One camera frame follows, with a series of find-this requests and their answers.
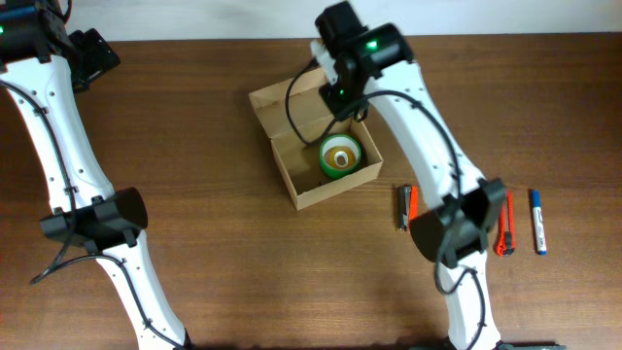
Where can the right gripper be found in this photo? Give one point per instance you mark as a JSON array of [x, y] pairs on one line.
[[342, 105]]

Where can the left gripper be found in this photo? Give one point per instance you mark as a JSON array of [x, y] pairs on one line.
[[101, 57]]

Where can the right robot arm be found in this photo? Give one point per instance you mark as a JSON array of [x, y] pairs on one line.
[[376, 67]]

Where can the orange utility knife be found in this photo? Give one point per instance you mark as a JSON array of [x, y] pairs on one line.
[[506, 243]]

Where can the green tape roll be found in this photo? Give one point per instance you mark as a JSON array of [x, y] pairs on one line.
[[339, 140]]

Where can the black and orange stapler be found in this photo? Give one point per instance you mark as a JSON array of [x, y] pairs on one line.
[[407, 206]]

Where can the brown cardboard box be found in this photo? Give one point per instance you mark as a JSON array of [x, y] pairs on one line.
[[297, 121]]

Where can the blue and white marker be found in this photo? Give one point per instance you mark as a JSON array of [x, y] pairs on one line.
[[541, 247]]

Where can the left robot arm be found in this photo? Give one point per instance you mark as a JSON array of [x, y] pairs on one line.
[[43, 67]]

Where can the small yellow tape roll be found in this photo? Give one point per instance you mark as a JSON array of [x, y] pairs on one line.
[[340, 157]]

